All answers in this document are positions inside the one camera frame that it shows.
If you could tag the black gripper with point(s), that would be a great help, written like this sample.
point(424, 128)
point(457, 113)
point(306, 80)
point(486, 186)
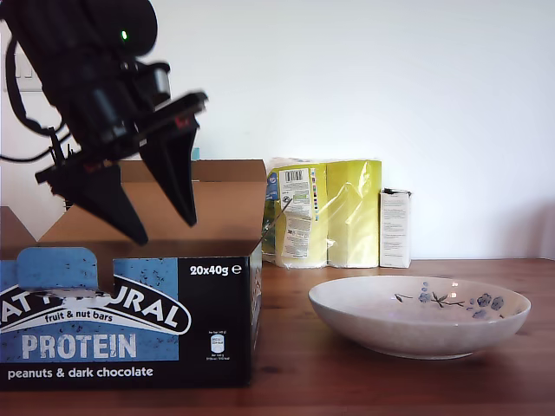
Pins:
point(112, 130)

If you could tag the black blue snackbar carton box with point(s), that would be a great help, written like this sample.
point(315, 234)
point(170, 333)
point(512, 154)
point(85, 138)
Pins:
point(130, 303)

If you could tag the small white carton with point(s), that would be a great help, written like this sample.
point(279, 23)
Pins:
point(394, 234)

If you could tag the white plate with blue flowers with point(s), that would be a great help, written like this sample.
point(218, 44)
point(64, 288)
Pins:
point(412, 333)

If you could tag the yellow paper towel pack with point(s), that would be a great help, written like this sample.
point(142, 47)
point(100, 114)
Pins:
point(347, 208)

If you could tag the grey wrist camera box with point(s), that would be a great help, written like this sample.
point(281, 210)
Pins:
point(158, 80)

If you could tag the white wall light switch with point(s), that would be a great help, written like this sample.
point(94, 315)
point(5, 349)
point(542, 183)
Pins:
point(26, 82)

